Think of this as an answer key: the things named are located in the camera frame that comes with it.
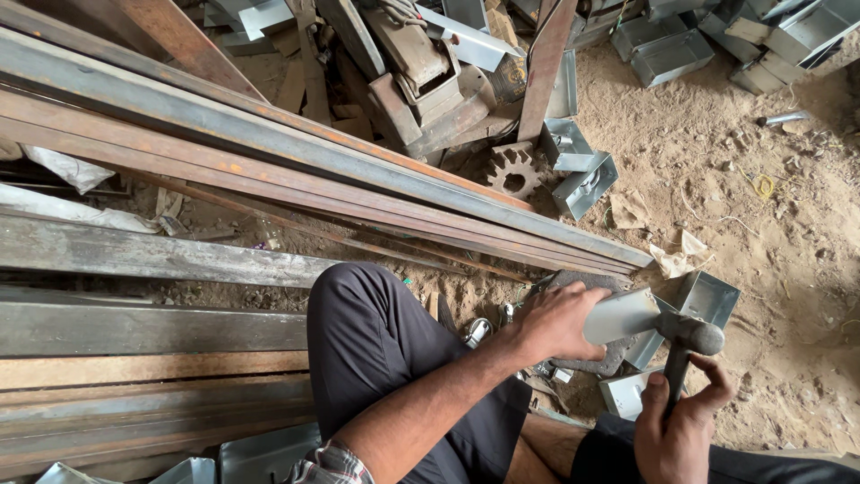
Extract rusty steel post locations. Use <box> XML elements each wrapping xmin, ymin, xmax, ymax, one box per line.
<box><xmin>516</xmin><ymin>0</ymin><xmax>580</xmax><ymax>146</ymax></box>

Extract open galvanized metal box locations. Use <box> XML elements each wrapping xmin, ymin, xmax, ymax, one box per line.
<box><xmin>598</xmin><ymin>366</ymin><xmax>689</xmax><ymax>422</ymax></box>
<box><xmin>622</xmin><ymin>294</ymin><xmax>681</xmax><ymax>372</ymax></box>
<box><xmin>539</xmin><ymin>118</ymin><xmax>596</xmax><ymax>173</ymax></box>
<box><xmin>674</xmin><ymin>270</ymin><xmax>741</xmax><ymax>331</ymax></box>
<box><xmin>551</xmin><ymin>151</ymin><xmax>619</xmax><ymax>222</ymax></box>

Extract brown wooden plank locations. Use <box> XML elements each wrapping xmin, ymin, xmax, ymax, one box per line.
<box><xmin>0</xmin><ymin>350</ymin><xmax>310</xmax><ymax>392</ymax></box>

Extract rusty iron machine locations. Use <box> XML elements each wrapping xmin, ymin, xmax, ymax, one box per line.
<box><xmin>316</xmin><ymin>0</ymin><xmax>499</xmax><ymax>161</ymax></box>

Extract rusty gear wheel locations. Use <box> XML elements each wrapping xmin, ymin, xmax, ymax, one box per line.
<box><xmin>484</xmin><ymin>141</ymin><xmax>543</xmax><ymax>201</ymax></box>

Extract person's leg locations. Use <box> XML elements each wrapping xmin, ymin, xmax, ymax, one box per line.
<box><xmin>570</xmin><ymin>412</ymin><xmax>860</xmax><ymax>484</ymax></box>
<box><xmin>306</xmin><ymin>261</ymin><xmax>593</xmax><ymax>484</ymax></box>

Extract galvanized metal sheet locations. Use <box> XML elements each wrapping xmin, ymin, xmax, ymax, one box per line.
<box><xmin>35</xmin><ymin>456</ymin><xmax>217</xmax><ymax>484</ymax></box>
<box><xmin>217</xmin><ymin>422</ymin><xmax>323</xmax><ymax>484</ymax></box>

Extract person's left leg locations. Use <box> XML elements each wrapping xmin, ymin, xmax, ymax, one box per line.
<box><xmin>306</xmin><ymin>261</ymin><xmax>593</xmax><ymax>484</ymax></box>

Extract stack of grey steel beams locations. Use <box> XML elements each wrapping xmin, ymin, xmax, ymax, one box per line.
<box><xmin>0</xmin><ymin>207</ymin><xmax>340</xmax><ymax>480</ymax></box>

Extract person's right hand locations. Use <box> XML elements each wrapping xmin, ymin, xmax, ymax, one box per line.
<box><xmin>634</xmin><ymin>353</ymin><xmax>737</xmax><ymax>484</ymax></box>

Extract person's right leg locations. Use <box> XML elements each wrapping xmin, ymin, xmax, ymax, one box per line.
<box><xmin>570</xmin><ymin>412</ymin><xmax>860</xmax><ymax>484</ymax></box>

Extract person's left hand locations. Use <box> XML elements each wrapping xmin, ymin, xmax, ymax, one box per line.
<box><xmin>509</xmin><ymin>280</ymin><xmax>613</xmax><ymax>368</ymax></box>

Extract white plastic sack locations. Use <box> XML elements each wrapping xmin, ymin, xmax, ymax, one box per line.
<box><xmin>0</xmin><ymin>183</ymin><xmax>163</xmax><ymax>236</ymax></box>
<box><xmin>20</xmin><ymin>144</ymin><xmax>116</xmax><ymax>196</ymax></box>

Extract short metal tube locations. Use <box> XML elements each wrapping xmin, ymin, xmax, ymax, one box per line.
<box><xmin>757</xmin><ymin>109</ymin><xmax>812</xmax><ymax>129</ymax></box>

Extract grey sheet metal box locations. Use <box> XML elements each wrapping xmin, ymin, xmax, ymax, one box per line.
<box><xmin>582</xmin><ymin>288</ymin><xmax>663</xmax><ymax>347</ymax></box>

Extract steel ball-peen hammer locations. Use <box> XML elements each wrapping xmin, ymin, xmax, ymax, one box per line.
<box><xmin>653</xmin><ymin>310</ymin><xmax>726</xmax><ymax>422</ymax></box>

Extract plaid shirt sleeve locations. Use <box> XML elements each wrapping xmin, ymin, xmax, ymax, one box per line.
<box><xmin>284</xmin><ymin>440</ymin><xmax>376</xmax><ymax>484</ymax></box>

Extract bent galvanized sheet strip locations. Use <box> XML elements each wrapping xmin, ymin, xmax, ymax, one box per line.
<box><xmin>414</xmin><ymin>3</ymin><xmax>526</xmax><ymax>73</ymax></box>

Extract bundle of rusty steel bars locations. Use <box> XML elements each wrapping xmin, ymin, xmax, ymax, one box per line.
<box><xmin>0</xmin><ymin>0</ymin><xmax>655</xmax><ymax>283</ymax></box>

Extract heap of galvanized sheet offcuts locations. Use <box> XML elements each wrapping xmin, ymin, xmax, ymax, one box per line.
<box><xmin>200</xmin><ymin>0</ymin><xmax>298</xmax><ymax>57</ymax></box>

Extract heap of galvanized metal boxes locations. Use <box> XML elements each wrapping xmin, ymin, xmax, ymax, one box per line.
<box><xmin>609</xmin><ymin>0</ymin><xmax>860</xmax><ymax>96</ymax></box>

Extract dark grey anvil block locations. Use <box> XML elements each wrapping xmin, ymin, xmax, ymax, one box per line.
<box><xmin>536</xmin><ymin>269</ymin><xmax>638</xmax><ymax>378</ymax></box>

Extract crumpled brown paper scrap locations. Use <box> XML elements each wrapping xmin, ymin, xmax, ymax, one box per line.
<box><xmin>607</xmin><ymin>189</ymin><xmax>651</xmax><ymax>231</ymax></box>
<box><xmin>649</xmin><ymin>228</ymin><xmax>716</xmax><ymax>281</ymax></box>

